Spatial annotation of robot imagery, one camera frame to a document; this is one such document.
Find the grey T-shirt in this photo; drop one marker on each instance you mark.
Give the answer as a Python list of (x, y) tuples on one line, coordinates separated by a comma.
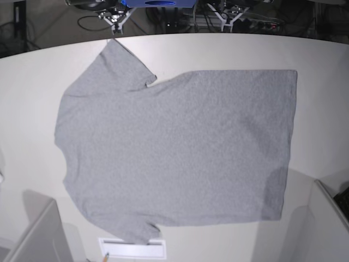
[(204, 148)]

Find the blue box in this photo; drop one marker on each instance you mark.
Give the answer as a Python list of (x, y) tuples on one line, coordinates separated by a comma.
[(159, 3)]

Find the grey partition panel left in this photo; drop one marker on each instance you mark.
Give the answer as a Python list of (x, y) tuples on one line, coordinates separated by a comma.
[(44, 239)]

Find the grey partition panel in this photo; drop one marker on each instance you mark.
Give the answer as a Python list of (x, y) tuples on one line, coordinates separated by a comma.
[(326, 208), (44, 239)]

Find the grey partition panel right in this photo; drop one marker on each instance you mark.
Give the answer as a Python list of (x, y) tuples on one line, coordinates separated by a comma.
[(326, 208)]

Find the black keyboard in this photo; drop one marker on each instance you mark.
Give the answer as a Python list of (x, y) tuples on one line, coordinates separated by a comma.
[(341, 200)]

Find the white cable grommet tray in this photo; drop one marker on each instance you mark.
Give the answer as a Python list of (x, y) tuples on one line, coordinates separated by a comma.
[(155, 249)]

